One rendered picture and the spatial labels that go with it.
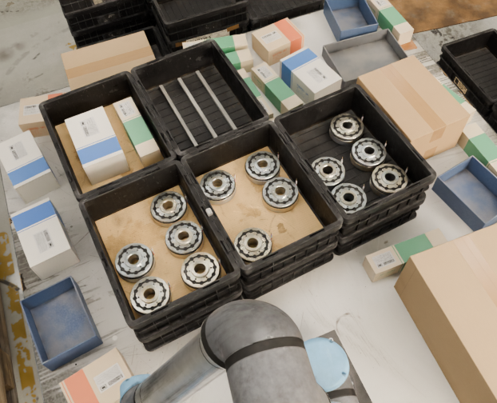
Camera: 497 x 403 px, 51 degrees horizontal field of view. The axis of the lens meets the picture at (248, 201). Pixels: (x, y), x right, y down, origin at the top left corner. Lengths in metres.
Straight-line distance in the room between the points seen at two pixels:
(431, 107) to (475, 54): 1.17
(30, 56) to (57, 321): 2.11
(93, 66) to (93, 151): 0.42
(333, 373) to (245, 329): 0.42
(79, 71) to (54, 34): 1.61
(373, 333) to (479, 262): 0.33
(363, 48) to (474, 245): 0.97
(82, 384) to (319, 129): 0.99
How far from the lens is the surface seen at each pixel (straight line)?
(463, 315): 1.37
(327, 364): 1.12
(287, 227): 1.47
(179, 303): 1.28
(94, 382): 1.44
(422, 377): 1.51
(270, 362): 0.71
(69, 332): 1.58
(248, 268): 1.30
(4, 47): 3.54
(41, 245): 1.62
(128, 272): 1.42
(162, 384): 0.95
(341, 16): 2.26
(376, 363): 1.49
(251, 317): 0.73
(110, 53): 1.94
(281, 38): 2.04
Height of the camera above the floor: 2.11
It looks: 58 degrees down
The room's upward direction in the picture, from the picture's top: 3 degrees counter-clockwise
